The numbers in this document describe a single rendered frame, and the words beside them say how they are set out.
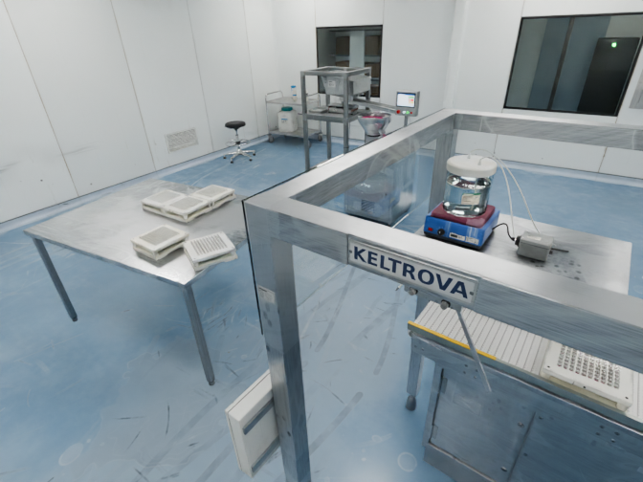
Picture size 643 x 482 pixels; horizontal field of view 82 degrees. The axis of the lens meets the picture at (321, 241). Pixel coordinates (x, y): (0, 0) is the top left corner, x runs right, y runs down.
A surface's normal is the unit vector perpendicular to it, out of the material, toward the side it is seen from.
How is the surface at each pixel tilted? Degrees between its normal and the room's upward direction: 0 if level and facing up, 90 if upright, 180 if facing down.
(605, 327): 90
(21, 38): 90
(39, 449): 0
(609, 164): 90
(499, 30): 90
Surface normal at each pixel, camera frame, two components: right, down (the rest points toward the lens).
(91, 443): -0.04, -0.87
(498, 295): -0.60, 0.41
